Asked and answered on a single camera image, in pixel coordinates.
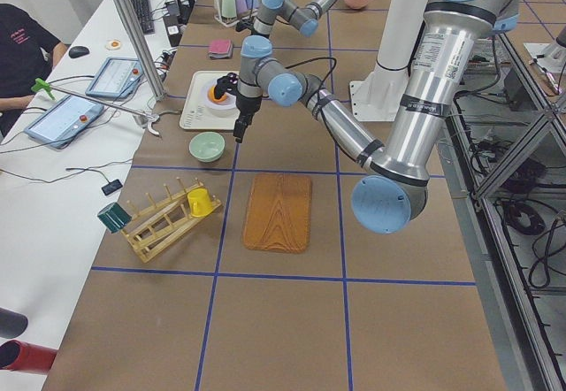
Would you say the wooden cutting board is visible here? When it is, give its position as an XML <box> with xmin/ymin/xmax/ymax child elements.
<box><xmin>242</xmin><ymin>172</ymin><xmax>312</xmax><ymax>254</ymax></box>

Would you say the black computer mouse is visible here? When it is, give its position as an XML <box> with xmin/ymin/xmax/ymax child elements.
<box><xmin>68</xmin><ymin>45</ymin><xmax>90</xmax><ymax>59</ymax></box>

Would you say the purple cup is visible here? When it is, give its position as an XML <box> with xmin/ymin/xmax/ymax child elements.
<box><xmin>234</xmin><ymin>0</ymin><xmax>248</xmax><ymax>16</ymax></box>

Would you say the green cup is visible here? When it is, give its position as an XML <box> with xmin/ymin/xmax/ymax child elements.
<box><xmin>221</xmin><ymin>0</ymin><xmax>238</xmax><ymax>22</ymax></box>

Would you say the teach pendant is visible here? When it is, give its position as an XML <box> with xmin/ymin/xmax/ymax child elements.
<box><xmin>85</xmin><ymin>57</ymin><xmax>143</xmax><ymax>99</ymax></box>
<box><xmin>24</xmin><ymin>96</ymin><xmax>103</xmax><ymax>149</ymax></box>

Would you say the lower teach pendant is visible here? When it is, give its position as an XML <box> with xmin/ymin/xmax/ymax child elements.
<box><xmin>24</xmin><ymin>96</ymin><xmax>103</xmax><ymax>149</ymax></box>

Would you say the yellow mug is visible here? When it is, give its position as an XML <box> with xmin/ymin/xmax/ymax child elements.
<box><xmin>187</xmin><ymin>188</ymin><xmax>214</xmax><ymax>218</ymax></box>

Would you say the person in black shirt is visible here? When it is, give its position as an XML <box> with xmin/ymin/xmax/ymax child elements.
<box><xmin>1</xmin><ymin>4</ymin><xmax>67</xmax><ymax>136</ymax></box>

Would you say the dark green mug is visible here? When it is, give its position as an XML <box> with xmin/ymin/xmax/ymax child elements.
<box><xmin>97</xmin><ymin>202</ymin><xmax>132</xmax><ymax>234</ymax></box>

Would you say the black keyboard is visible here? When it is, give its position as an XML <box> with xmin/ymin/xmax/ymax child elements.
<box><xmin>130</xmin><ymin>0</ymin><xmax>155</xmax><ymax>35</ymax></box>

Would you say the aluminium frame post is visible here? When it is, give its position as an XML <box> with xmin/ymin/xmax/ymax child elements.
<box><xmin>113</xmin><ymin>0</ymin><xmax>164</xmax><ymax>101</ymax></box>

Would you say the upper teach pendant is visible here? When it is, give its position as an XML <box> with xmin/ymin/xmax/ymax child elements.
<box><xmin>85</xmin><ymin>57</ymin><xmax>143</xmax><ymax>99</ymax></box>

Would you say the white wire cup rack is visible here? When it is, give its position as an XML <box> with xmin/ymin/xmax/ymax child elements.
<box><xmin>214</xmin><ymin>0</ymin><xmax>259</xmax><ymax>27</ymax></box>

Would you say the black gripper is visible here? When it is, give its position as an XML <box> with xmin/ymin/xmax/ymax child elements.
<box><xmin>233</xmin><ymin>93</ymin><xmax>262</xmax><ymax>143</ymax></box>
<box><xmin>254</xmin><ymin>35</ymin><xmax>271</xmax><ymax>49</ymax></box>

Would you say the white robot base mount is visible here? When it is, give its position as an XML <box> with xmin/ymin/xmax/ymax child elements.
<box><xmin>350</xmin><ymin>0</ymin><xmax>428</xmax><ymax>122</ymax></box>

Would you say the orange fruit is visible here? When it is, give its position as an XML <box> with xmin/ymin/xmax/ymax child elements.
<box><xmin>207</xmin><ymin>85</ymin><xmax>227</xmax><ymax>104</ymax></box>

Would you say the green bowl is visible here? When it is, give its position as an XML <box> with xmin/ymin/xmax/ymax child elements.
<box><xmin>188</xmin><ymin>131</ymin><xmax>226</xmax><ymax>163</ymax></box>

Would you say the pink cloth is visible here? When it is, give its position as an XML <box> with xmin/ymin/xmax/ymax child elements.
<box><xmin>209</xmin><ymin>39</ymin><xmax>233</xmax><ymax>52</ymax></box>

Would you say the grey metal claw tool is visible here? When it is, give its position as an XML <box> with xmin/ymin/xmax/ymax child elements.
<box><xmin>133</xmin><ymin>110</ymin><xmax>180</xmax><ymax>138</ymax></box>

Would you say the grey cloth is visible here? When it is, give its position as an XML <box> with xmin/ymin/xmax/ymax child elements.
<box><xmin>208</xmin><ymin>52</ymin><xmax>233</xmax><ymax>59</ymax></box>

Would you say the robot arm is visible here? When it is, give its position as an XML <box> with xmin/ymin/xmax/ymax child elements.
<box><xmin>251</xmin><ymin>0</ymin><xmax>339</xmax><ymax>38</ymax></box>
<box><xmin>233</xmin><ymin>0</ymin><xmax>518</xmax><ymax>234</ymax></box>

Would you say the wooden dish rack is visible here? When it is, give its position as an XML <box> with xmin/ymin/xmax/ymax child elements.
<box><xmin>120</xmin><ymin>177</ymin><xmax>222</xmax><ymax>263</ymax></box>

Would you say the cream bear tray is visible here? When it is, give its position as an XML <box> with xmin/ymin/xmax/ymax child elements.
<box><xmin>180</xmin><ymin>71</ymin><xmax>240</xmax><ymax>131</ymax></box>

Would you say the red cylinder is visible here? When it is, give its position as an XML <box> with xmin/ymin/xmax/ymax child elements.
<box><xmin>1</xmin><ymin>340</ymin><xmax>57</xmax><ymax>374</ymax></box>

